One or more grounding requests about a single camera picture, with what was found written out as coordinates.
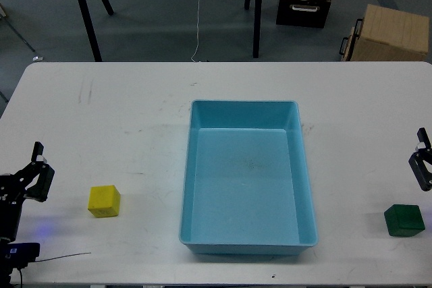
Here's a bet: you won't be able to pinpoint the thin black wire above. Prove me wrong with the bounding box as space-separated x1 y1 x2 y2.
35 252 92 263

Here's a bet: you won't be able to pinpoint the yellow cube block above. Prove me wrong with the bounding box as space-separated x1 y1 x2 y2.
87 185 121 218

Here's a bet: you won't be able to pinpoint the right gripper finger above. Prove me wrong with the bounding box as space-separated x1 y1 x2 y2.
408 127 431 192

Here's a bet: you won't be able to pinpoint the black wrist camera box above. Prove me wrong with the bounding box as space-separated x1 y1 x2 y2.
1 243 41 268

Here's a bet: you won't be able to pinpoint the dark green cube block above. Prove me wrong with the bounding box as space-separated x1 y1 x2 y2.
384 204 425 237

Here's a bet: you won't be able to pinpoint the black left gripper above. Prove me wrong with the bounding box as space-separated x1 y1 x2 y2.
1 142 55 237

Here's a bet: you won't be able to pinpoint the black case with handle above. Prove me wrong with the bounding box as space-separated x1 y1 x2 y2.
276 0 331 28

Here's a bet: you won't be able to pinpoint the light blue plastic bin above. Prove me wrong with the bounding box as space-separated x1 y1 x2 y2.
179 100 319 256

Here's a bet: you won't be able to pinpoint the black left table legs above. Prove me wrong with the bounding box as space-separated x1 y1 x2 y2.
67 0 115 63

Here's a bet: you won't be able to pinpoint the white hanging cord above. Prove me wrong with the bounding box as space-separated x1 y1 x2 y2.
190 0 203 63

